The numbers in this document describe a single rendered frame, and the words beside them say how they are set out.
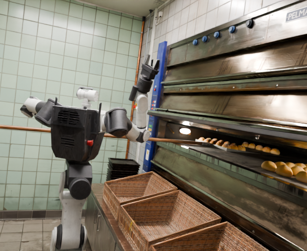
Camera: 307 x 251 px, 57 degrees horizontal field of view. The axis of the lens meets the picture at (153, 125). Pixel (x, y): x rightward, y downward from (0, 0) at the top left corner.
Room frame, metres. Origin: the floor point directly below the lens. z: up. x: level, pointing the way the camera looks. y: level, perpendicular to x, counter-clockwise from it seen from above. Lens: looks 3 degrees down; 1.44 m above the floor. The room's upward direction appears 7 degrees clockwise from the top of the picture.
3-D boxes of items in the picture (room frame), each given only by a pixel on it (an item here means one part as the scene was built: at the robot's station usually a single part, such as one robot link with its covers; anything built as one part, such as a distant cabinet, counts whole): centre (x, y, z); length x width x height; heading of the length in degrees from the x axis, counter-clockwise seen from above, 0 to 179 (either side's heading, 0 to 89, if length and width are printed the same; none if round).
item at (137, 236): (1.83, -0.16, 0.72); 0.56 x 0.49 x 0.28; 23
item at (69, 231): (1.66, 0.42, 0.78); 0.18 x 0.15 x 0.47; 113
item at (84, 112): (1.62, 0.43, 1.27); 0.34 x 0.30 x 0.36; 80
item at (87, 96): (1.68, 0.41, 1.47); 0.10 x 0.07 x 0.09; 80
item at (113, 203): (2.38, 0.06, 0.72); 0.56 x 0.49 x 0.28; 22
